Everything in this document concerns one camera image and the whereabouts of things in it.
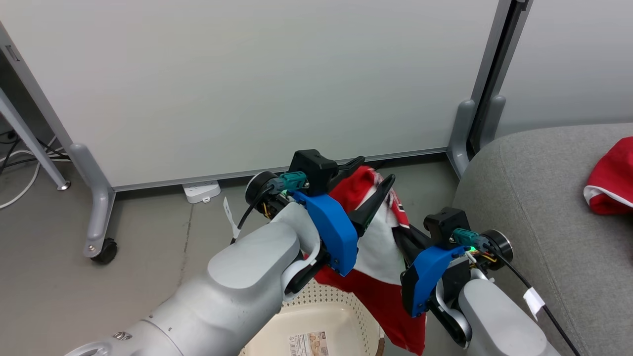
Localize grey fabric sofa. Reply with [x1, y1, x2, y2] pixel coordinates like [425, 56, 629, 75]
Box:
[452, 122, 633, 356]

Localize white power strip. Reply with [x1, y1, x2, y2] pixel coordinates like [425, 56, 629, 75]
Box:
[181, 180, 222, 205]

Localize teal left camera connector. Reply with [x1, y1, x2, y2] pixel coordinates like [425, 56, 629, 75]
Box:
[269, 171, 308, 194]

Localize teal camera connector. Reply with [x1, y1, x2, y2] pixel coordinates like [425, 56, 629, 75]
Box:
[452, 228, 479, 248]
[269, 171, 308, 194]

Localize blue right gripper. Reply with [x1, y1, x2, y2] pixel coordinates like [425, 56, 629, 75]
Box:
[393, 224, 471, 318]

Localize plain red garment white trim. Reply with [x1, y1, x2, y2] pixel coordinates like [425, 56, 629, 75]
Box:
[583, 136, 633, 216]

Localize large white partition board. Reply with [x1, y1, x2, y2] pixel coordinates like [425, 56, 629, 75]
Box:
[0, 0, 516, 191]

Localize white partition board dark edge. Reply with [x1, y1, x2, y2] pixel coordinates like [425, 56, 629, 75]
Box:
[467, 0, 633, 155]

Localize long white floor cable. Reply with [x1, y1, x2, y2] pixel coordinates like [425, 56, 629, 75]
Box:
[0, 143, 70, 211]

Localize grey partition foot with caster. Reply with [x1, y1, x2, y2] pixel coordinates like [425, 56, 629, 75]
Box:
[69, 143, 119, 265]

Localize grey metal table leg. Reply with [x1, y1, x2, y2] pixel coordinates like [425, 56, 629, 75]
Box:
[0, 88, 71, 191]

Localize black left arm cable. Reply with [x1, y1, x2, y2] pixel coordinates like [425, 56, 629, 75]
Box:
[229, 184, 273, 246]

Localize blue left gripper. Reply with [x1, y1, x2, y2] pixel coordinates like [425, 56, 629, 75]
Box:
[291, 155, 397, 278]

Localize beige plastic laundry basket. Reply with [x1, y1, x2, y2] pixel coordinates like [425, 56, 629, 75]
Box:
[239, 278, 386, 356]

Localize red white printed jersey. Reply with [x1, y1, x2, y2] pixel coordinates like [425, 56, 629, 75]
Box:
[314, 165, 428, 356]

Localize teal right camera connector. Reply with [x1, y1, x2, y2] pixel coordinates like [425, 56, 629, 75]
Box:
[452, 228, 479, 248]

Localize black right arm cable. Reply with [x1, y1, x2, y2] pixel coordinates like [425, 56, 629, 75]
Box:
[494, 247, 582, 356]

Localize paper label sticker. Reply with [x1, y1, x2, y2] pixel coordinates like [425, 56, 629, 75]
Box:
[289, 331, 330, 356]

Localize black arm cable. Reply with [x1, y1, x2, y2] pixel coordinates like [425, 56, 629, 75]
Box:
[229, 184, 273, 246]
[494, 247, 582, 356]

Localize bundle of black cables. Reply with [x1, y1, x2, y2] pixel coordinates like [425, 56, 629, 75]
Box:
[0, 131, 70, 175]

